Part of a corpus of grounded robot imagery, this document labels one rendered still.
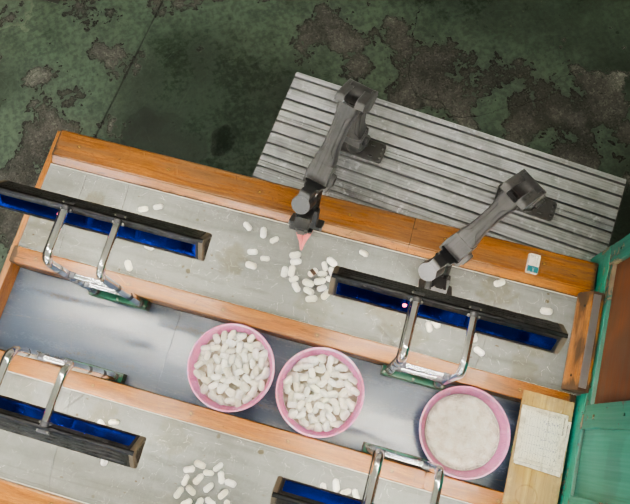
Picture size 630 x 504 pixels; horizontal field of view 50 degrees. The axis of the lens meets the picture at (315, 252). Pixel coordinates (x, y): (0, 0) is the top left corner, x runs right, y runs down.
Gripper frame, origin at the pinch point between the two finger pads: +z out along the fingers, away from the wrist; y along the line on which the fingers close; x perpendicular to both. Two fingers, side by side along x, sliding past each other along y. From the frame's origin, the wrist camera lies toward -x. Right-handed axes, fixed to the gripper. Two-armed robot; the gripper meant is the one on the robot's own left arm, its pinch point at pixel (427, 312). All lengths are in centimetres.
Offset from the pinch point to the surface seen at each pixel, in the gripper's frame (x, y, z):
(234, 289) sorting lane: -4, -60, 8
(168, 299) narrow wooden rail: -12, -79, 13
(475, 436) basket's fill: -19.0, 22.3, 26.2
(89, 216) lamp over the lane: -30, -97, -18
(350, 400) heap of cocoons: -19.2, -16.2, 25.6
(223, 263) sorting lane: 1, -66, 2
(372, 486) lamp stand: -61, -7, 16
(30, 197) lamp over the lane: -30, -114, -19
